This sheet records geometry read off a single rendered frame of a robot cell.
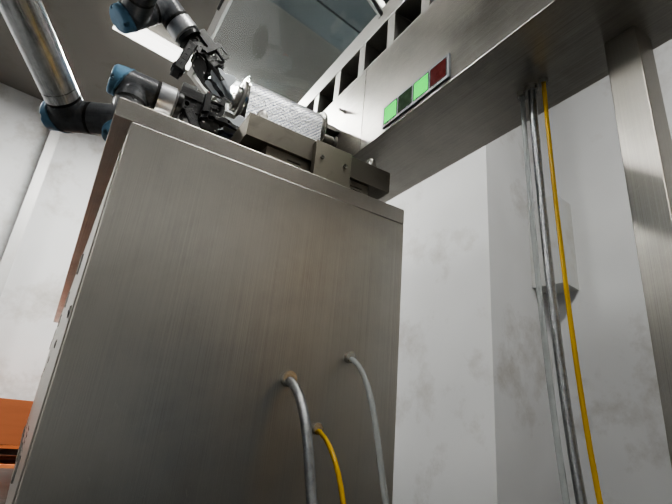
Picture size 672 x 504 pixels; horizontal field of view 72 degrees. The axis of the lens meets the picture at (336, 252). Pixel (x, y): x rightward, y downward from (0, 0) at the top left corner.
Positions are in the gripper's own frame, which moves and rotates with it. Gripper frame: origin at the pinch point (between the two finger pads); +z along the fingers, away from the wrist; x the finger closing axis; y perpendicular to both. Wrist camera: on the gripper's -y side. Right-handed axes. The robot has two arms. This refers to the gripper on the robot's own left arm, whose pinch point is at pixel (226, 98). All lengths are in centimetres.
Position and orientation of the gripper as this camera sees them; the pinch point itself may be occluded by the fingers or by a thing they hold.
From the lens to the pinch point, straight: 142.8
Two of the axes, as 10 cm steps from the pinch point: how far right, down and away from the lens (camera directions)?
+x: -5.3, 2.6, 8.0
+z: 5.9, 8.0, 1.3
